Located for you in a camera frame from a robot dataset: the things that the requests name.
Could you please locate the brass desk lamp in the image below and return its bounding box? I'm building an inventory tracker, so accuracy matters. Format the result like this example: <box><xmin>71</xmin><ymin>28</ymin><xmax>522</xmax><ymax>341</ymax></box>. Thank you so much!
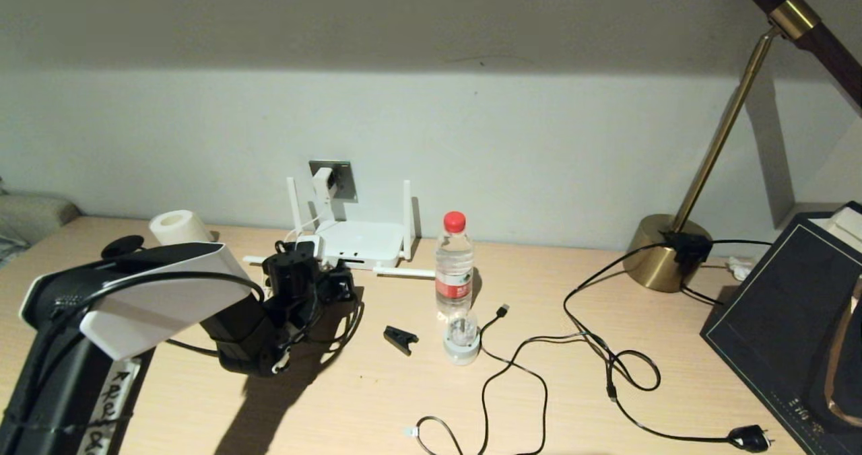
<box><xmin>623</xmin><ymin>0</ymin><xmax>862</xmax><ymax>293</ymax></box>

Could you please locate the clear water bottle red cap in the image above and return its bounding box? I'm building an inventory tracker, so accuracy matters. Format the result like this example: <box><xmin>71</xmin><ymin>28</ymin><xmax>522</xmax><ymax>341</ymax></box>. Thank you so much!
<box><xmin>435</xmin><ymin>211</ymin><xmax>476</xmax><ymax>321</ymax></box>

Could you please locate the black block on lamp base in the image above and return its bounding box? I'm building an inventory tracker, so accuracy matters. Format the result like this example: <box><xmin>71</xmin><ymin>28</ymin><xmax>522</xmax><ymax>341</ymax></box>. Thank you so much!
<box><xmin>663</xmin><ymin>232</ymin><xmax>713</xmax><ymax>267</ymax></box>

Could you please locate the patterned fabric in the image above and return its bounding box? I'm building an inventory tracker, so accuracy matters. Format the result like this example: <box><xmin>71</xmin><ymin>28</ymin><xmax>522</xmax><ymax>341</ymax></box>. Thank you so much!
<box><xmin>0</xmin><ymin>236</ymin><xmax>29</xmax><ymax>267</ymax></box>

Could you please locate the white toilet paper roll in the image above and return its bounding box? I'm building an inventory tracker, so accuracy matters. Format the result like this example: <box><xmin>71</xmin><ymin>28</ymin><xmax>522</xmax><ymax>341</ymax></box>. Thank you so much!
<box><xmin>150</xmin><ymin>210</ymin><xmax>213</xmax><ymax>245</ymax></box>

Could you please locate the black cable with white tag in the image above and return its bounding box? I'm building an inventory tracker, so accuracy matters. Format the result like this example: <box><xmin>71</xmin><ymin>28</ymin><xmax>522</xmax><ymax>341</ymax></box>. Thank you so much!
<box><xmin>404</xmin><ymin>415</ymin><xmax>465</xmax><ymax>455</ymax></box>

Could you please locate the white power adapter with cord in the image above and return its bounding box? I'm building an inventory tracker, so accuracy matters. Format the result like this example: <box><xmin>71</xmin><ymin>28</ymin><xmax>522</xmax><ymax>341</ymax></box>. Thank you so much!
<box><xmin>283</xmin><ymin>168</ymin><xmax>339</xmax><ymax>247</ymax></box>

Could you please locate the black left camera cable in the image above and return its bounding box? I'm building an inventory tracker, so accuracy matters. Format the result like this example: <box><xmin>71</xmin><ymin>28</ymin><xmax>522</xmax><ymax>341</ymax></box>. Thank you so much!
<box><xmin>0</xmin><ymin>240</ymin><xmax>358</xmax><ymax>345</ymax></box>

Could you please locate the black lamp power cord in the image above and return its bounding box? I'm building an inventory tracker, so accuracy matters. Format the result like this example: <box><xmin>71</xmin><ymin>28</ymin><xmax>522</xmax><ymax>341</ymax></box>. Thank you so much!
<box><xmin>564</xmin><ymin>240</ymin><xmax>774</xmax><ymax>453</ymax></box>

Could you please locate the small black plastic clip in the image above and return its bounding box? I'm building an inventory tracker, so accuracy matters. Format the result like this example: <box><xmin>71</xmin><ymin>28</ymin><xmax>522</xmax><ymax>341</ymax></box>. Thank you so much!
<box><xmin>384</xmin><ymin>325</ymin><xmax>420</xmax><ymax>356</ymax></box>

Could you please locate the white box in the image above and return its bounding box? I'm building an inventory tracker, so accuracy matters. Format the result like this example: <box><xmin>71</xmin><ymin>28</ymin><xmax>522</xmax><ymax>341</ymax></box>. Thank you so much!
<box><xmin>811</xmin><ymin>207</ymin><xmax>862</xmax><ymax>257</ymax></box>

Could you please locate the white wifi router with antennas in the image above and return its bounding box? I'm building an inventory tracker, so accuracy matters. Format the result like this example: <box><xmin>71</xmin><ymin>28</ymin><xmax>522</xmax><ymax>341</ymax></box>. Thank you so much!
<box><xmin>242</xmin><ymin>178</ymin><xmax>437</xmax><ymax>279</ymax></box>

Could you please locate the grey wall power socket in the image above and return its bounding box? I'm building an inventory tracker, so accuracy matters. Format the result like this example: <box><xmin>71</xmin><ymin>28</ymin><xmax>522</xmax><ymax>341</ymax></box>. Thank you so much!
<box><xmin>310</xmin><ymin>161</ymin><xmax>358</xmax><ymax>202</ymax></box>

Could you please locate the dark blue gift bag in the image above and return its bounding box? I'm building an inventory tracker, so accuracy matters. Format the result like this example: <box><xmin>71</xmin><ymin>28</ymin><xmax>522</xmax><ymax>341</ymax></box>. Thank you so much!
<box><xmin>700</xmin><ymin>203</ymin><xmax>862</xmax><ymax>455</ymax></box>

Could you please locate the grey cushion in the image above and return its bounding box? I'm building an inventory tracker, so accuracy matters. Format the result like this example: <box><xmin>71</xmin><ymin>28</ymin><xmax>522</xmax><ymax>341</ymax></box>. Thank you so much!
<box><xmin>0</xmin><ymin>195</ymin><xmax>81</xmax><ymax>244</ymax></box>

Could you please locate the white handwritten label tape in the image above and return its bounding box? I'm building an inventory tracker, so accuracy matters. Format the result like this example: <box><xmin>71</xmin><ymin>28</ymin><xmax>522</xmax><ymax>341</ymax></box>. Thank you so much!
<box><xmin>77</xmin><ymin>357</ymin><xmax>141</xmax><ymax>455</ymax></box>

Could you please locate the small white clear-dome humidifier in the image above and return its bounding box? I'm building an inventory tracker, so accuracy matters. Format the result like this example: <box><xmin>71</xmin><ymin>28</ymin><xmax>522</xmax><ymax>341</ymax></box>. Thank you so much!
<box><xmin>443</xmin><ymin>309</ymin><xmax>482</xmax><ymax>365</ymax></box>

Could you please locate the black USB cable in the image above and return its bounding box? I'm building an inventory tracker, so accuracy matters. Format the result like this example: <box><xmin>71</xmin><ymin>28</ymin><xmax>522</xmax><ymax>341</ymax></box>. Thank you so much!
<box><xmin>479</xmin><ymin>304</ymin><xmax>662</xmax><ymax>455</ymax></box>

